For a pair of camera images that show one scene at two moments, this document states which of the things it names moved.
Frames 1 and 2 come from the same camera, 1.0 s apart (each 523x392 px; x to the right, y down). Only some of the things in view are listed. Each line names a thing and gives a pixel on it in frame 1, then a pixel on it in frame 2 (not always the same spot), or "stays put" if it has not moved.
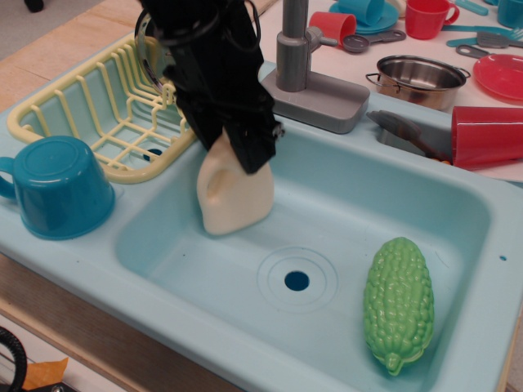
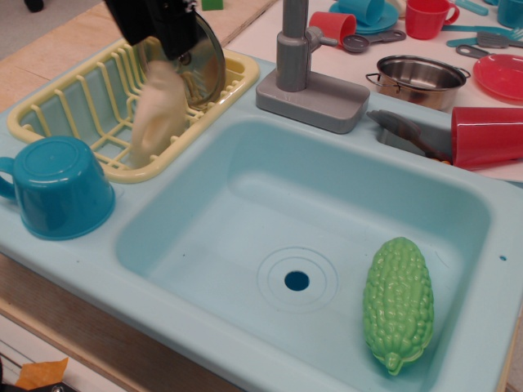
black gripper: (215, 73) -> (173, 21)
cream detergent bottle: (230, 199) -> (162, 111)
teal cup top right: (510, 14) stays put
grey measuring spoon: (356, 42) stays put
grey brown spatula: (407, 129) stays put
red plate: (500, 77) stays put
